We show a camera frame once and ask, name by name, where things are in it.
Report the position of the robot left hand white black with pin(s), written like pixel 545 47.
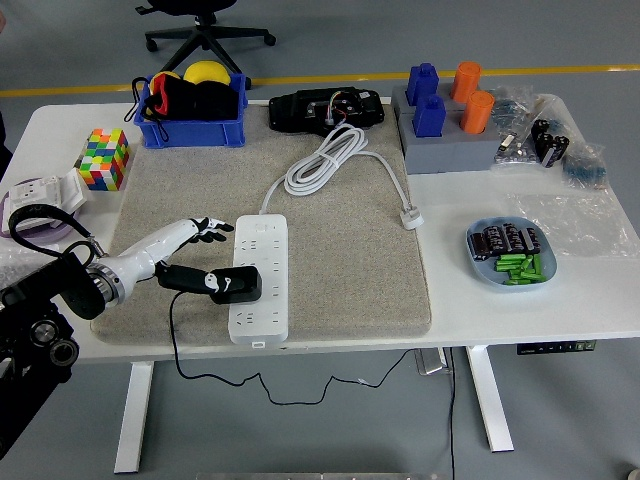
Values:
pixel 145 255

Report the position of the black power adapter plug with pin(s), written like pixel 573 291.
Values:
pixel 247 285

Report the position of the white power strip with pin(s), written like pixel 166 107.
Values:
pixel 260 235

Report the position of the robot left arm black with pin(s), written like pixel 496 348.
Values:
pixel 75 295

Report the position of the white three-pin plug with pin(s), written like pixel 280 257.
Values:
pixel 412 217

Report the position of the purple round plate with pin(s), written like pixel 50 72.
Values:
pixel 47 235

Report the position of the colourful puzzle cube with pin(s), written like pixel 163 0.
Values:
pixel 107 160

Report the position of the clear bubble wrap bag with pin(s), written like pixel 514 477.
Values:
pixel 15 265

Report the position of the blue plastic bin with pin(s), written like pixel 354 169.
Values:
pixel 190 132

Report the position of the white table leg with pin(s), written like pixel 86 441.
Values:
pixel 132 415
pixel 492 400

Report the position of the black pouch red lining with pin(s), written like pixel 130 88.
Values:
pixel 210 102

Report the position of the small yellow ball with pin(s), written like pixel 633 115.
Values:
pixel 167 77

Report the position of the large yellow ball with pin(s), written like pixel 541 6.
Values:
pixel 206 71

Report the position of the grey-brown mat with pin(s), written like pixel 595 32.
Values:
pixel 350 260

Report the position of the black electronic device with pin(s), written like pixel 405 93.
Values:
pixel 300 112

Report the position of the black office chair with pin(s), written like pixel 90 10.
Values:
pixel 210 30

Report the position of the blue block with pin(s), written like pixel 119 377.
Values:
pixel 429 117
pixel 422 82

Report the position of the grey block base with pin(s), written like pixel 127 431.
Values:
pixel 450 150

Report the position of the black capacitor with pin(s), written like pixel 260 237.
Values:
pixel 494 237
pixel 531 241
pixel 481 245
pixel 511 236

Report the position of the orange cylinder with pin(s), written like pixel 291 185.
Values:
pixel 466 80
pixel 477 112

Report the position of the green cylinder cell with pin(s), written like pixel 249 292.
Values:
pixel 522 273
pixel 510 259
pixel 522 280
pixel 507 266
pixel 537 265

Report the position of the clear bag small parts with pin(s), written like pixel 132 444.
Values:
pixel 515 152

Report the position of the clear bag blue resistors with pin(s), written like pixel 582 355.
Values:
pixel 512 102
pixel 585 167

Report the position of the light blue tray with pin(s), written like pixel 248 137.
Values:
pixel 547 265

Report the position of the black desk control panel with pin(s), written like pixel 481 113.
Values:
pixel 555 347

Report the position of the clear bag black capacitors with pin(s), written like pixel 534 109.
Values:
pixel 550 142

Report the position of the empty clear plastic bag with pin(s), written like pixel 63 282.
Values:
pixel 570 225

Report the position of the metal bracket under table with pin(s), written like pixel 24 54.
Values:
pixel 430 361

